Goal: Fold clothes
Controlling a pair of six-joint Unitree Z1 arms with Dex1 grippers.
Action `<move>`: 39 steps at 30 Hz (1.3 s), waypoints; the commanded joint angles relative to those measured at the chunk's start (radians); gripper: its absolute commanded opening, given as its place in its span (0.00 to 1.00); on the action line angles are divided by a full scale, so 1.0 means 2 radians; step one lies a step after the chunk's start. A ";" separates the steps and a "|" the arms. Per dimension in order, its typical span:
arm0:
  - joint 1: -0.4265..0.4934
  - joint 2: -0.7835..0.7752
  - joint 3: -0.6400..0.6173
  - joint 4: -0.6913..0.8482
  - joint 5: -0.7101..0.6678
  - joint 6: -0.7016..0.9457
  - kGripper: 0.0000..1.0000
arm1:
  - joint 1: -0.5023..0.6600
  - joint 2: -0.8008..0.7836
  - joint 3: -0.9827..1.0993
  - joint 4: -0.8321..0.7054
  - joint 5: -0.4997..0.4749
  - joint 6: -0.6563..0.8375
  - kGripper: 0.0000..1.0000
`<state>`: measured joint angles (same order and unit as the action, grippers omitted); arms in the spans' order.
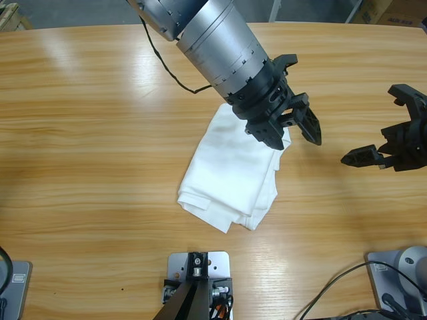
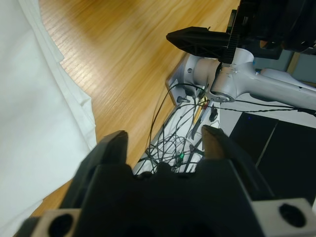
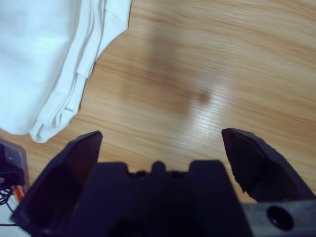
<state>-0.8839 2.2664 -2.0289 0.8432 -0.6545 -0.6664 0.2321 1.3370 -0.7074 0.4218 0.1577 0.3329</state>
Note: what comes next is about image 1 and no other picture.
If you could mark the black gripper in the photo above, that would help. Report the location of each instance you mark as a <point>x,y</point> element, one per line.
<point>263,96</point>
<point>415,146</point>

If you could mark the white t-shirt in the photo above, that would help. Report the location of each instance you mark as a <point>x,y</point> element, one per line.
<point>227,173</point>

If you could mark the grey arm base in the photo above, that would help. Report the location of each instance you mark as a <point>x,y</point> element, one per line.
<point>20,283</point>
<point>412,266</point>

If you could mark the cardboard box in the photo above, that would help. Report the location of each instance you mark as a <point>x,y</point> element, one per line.
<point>393,11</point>

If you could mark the orange clamp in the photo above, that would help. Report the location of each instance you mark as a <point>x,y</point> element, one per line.
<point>218,308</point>

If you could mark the wooden crate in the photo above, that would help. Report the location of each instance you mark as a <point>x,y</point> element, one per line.
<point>13,13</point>

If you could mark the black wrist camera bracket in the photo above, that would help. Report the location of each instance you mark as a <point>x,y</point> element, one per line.
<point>287,61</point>
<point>405,95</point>

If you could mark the white metal frame leg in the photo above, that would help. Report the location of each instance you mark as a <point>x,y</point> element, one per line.
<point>276,10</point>
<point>354,10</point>

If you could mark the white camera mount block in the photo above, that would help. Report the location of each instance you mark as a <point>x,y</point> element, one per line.
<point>218,263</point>

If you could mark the dark camera post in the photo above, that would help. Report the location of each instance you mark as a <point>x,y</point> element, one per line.
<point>187,300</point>

